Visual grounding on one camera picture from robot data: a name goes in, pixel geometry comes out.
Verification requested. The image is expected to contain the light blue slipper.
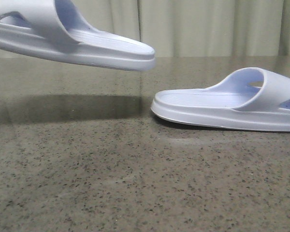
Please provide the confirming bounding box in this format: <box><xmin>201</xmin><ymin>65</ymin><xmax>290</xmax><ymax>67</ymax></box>
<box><xmin>151</xmin><ymin>67</ymin><xmax>290</xmax><ymax>132</ymax></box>
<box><xmin>0</xmin><ymin>0</ymin><xmax>155</xmax><ymax>71</ymax></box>

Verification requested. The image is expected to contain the pale green curtain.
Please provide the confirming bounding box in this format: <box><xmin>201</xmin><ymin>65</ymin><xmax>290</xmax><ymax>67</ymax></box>
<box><xmin>71</xmin><ymin>0</ymin><xmax>290</xmax><ymax>57</ymax></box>

